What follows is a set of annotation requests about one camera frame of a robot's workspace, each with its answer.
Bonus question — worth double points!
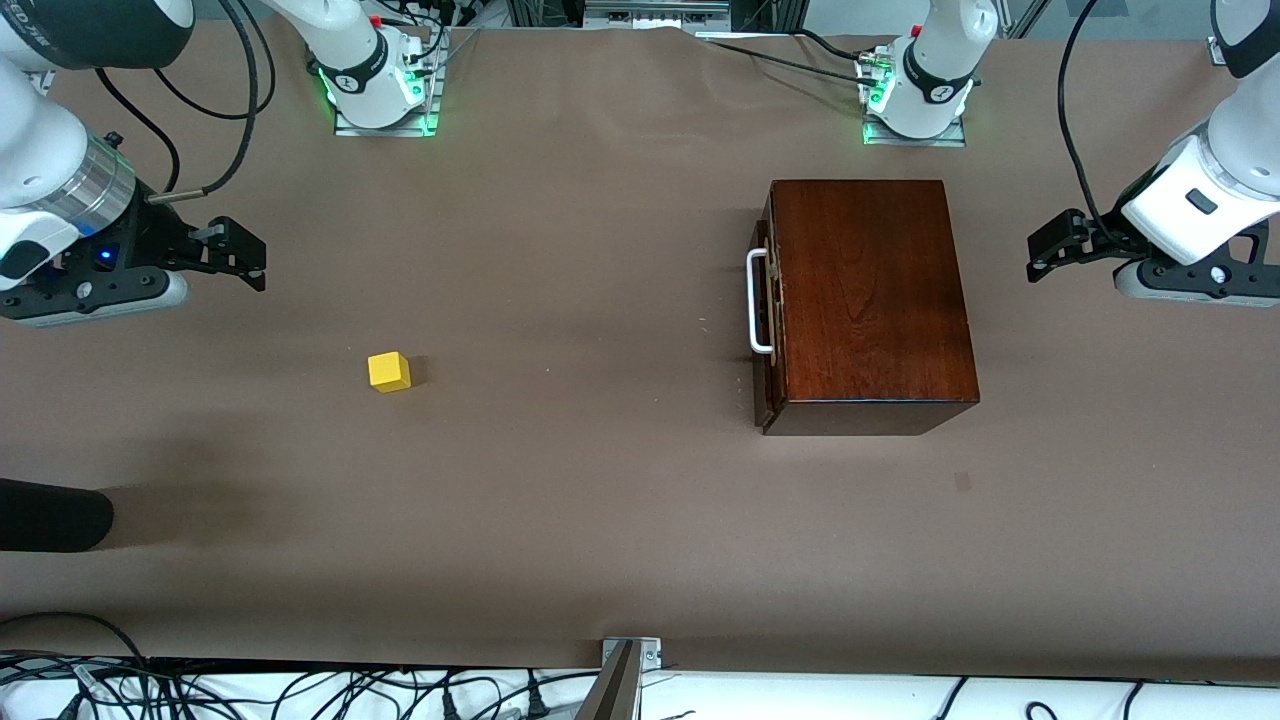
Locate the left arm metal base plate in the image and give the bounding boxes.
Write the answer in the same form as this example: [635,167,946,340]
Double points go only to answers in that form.
[863,50,968,148]

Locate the yellow block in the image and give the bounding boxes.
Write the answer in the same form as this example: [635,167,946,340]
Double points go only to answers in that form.
[367,351,412,394]

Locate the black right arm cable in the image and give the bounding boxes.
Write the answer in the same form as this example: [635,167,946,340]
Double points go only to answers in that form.
[93,0,264,203]

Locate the aluminium frame rail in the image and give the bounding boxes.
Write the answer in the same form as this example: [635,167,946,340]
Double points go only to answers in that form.
[583,0,731,31]

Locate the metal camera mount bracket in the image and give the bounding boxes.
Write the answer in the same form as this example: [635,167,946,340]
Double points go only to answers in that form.
[575,637,663,720]

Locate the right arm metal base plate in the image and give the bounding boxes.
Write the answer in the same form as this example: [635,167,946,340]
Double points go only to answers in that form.
[333,30,442,138]

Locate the dark wooden cabinet box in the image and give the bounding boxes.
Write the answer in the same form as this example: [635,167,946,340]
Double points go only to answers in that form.
[762,179,981,437]

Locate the tangled black cables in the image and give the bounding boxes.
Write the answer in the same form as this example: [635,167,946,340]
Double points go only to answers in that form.
[0,612,601,720]

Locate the black cylinder object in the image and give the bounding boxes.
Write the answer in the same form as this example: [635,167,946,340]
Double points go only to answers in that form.
[0,478,115,553]

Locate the black base cable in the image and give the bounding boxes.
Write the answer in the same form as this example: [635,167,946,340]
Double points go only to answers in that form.
[698,28,889,87]

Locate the wooden drawer with white handle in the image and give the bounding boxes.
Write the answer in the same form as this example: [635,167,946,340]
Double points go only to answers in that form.
[747,215,791,433]

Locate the paper table cover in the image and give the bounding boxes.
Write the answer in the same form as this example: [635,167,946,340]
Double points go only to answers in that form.
[0,20,1280,683]

